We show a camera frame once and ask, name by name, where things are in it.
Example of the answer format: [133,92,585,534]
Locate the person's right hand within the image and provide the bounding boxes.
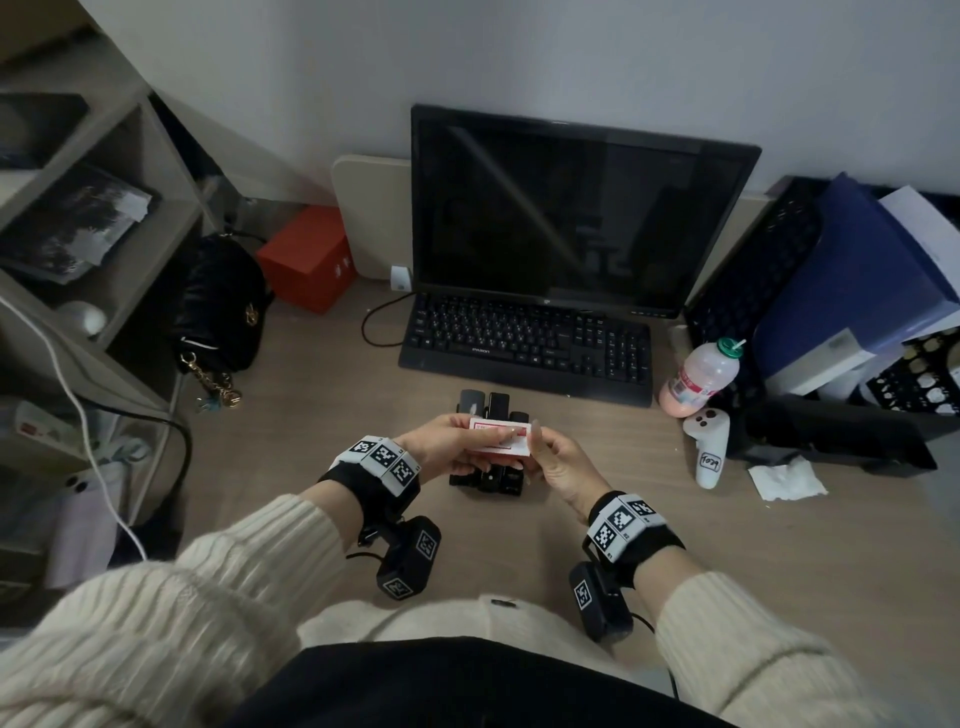
[525,422,613,520]

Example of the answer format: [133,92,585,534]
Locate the person's left hand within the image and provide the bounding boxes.
[405,413,490,482]

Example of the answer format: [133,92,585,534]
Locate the small white red box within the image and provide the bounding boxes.
[468,420,534,457]

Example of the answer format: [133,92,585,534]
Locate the person's left forearm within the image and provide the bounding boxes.
[0,491,365,728]

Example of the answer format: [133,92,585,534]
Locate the person's right forearm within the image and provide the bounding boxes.
[637,541,912,728]

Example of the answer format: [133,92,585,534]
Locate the black folding device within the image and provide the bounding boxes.
[449,388,531,497]

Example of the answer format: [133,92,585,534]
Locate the left marker wristband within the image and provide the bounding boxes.
[318,435,423,520]

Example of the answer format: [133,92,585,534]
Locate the marker wristband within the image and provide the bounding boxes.
[584,491,686,588]
[318,435,423,520]

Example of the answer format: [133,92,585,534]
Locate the black computer keyboard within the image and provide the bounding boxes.
[397,291,654,408]

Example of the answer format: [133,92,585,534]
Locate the right marker wristband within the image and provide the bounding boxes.
[584,491,686,588]

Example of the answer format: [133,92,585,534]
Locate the white handheld controller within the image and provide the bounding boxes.
[681,407,731,490]

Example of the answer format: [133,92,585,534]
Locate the pink drink bottle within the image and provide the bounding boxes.
[659,336,747,418]

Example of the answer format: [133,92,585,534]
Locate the person's cream sweater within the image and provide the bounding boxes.
[296,594,624,676]

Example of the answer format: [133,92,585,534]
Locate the red cardboard box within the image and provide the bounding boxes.
[255,205,358,315]

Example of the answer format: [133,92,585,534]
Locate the beige board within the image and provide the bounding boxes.
[331,154,414,282]

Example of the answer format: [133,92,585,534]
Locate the black computer monitor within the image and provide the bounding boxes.
[410,103,763,320]

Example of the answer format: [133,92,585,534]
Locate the crumpled white tissue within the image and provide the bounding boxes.
[747,455,829,502]

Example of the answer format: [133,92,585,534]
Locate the person's black skirt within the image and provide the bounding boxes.
[225,636,740,728]

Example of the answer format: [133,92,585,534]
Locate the black mesh file organizer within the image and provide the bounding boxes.
[683,175,960,475]

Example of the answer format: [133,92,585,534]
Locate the black quilted handbag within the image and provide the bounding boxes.
[169,232,276,374]

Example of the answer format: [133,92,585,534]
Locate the blue file folder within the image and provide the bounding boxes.
[752,173,960,376]

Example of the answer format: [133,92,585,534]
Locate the black white patterned box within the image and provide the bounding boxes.
[864,327,960,417]

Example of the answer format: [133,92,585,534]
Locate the white computer mouse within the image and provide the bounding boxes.
[54,300,109,338]

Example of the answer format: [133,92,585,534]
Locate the white bag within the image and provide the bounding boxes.
[43,459,136,591]

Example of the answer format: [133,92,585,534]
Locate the beige wooden shelf unit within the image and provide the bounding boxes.
[0,45,207,466]

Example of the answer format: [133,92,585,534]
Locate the white power strip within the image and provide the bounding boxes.
[0,399,95,462]

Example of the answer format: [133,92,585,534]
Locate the white paper sheets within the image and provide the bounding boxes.
[877,185,960,286]

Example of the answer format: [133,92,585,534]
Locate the dark magazine stack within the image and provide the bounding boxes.
[0,163,154,285]

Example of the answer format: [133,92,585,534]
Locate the black keyboard cable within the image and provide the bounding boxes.
[362,291,416,349]

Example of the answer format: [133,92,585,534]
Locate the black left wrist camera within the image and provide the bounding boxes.
[358,516,443,602]

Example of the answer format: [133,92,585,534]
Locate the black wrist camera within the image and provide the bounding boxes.
[358,516,443,602]
[567,561,637,644]

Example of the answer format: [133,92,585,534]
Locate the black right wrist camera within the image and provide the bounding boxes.
[567,561,637,644]

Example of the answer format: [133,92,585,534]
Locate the gold bag chain charm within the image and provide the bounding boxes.
[178,351,244,414]

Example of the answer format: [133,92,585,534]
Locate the black power cable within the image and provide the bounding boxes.
[90,402,195,526]

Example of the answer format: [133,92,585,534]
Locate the white cable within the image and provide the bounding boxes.
[0,294,150,564]

